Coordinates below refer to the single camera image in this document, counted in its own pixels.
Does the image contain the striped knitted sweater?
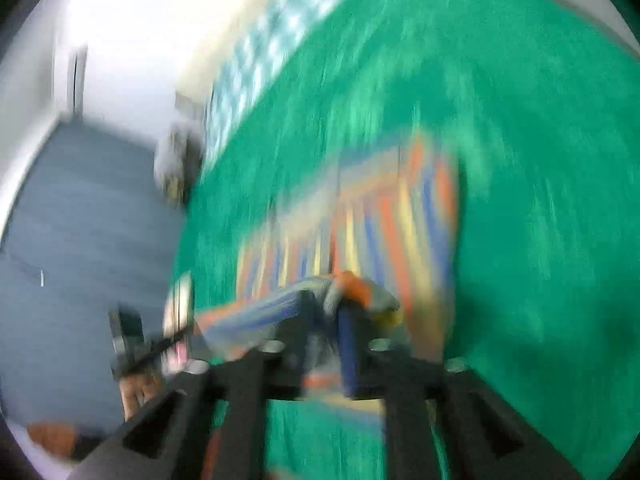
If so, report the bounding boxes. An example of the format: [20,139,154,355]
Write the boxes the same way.
[192,134,459,401]

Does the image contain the beige patterned pillow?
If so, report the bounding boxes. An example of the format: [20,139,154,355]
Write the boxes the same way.
[162,272,193,375]

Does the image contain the grey knitted blanket pile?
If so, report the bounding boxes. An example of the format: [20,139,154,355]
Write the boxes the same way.
[153,124,204,208]

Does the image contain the green floral bedspread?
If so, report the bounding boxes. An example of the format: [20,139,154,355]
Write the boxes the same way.
[174,0,639,479]

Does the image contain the green white checkered sheet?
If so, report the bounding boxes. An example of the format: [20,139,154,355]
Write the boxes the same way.
[203,0,344,168]

